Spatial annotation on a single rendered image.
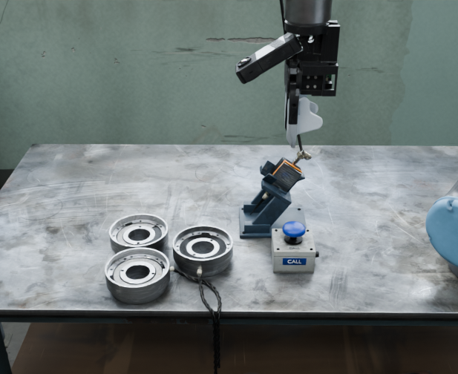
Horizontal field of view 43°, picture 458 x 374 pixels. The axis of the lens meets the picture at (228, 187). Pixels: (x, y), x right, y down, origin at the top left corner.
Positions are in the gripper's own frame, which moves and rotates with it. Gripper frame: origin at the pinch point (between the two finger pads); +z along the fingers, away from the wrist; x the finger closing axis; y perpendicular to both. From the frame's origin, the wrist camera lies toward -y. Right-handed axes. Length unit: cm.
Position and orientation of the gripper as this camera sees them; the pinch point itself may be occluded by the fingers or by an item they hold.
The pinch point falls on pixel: (288, 135)
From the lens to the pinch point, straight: 105.2
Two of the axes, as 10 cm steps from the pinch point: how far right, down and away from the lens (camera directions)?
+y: 10.0, 0.0, -0.1
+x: 0.1, -4.9, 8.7
